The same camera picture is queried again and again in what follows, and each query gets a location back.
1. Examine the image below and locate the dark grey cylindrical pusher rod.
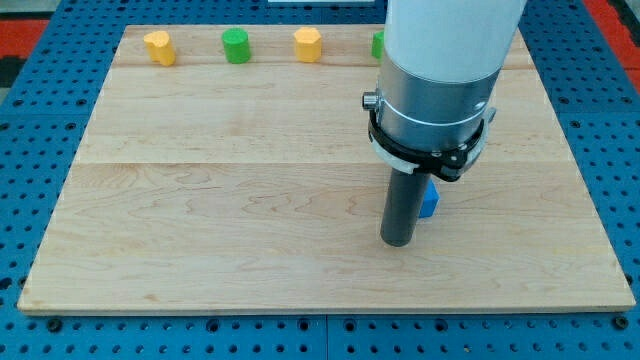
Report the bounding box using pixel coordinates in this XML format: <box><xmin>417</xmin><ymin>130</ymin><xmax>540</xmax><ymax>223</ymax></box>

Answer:
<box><xmin>380</xmin><ymin>169</ymin><xmax>431</xmax><ymax>247</ymax></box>

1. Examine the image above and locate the light wooden board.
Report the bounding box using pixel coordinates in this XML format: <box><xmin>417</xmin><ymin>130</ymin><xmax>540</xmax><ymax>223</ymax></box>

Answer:
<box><xmin>18</xmin><ymin>25</ymin><xmax>635</xmax><ymax>316</ymax></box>

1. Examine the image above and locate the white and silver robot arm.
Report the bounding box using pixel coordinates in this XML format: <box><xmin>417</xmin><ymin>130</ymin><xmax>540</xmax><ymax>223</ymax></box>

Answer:
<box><xmin>362</xmin><ymin>0</ymin><xmax>527</xmax><ymax>247</ymax></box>

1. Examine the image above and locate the green cylinder block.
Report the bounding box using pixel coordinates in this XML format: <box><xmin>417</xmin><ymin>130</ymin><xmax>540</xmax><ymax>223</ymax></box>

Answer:
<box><xmin>221</xmin><ymin>27</ymin><xmax>251</xmax><ymax>64</ymax></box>

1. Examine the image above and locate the blue block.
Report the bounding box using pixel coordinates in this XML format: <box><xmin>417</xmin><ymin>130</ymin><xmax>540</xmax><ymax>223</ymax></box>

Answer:
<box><xmin>419</xmin><ymin>180</ymin><xmax>440</xmax><ymax>219</ymax></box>

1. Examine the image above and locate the green block behind arm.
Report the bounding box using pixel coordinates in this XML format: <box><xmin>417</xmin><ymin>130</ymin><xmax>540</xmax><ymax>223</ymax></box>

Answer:
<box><xmin>371</xmin><ymin>31</ymin><xmax>384</xmax><ymax>60</ymax></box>

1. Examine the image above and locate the yellow hexagon block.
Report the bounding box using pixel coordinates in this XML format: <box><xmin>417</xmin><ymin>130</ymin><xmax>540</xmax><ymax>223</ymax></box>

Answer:
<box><xmin>293</xmin><ymin>27</ymin><xmax>322</xmax><ymax>63</ymax></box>

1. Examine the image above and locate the yellow heart block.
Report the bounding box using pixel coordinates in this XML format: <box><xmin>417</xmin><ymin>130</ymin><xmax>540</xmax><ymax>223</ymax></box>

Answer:
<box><xmin>143</xmin><ymin>30</ymin><xmax>176</xmax><ymax>66</ymax></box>

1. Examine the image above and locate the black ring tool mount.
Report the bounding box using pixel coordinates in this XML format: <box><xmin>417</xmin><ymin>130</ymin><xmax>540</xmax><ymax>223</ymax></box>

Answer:
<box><xmin>368</xmin><ymin>107</ymin><xmax>496</xmax><ymax>182</ymax></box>

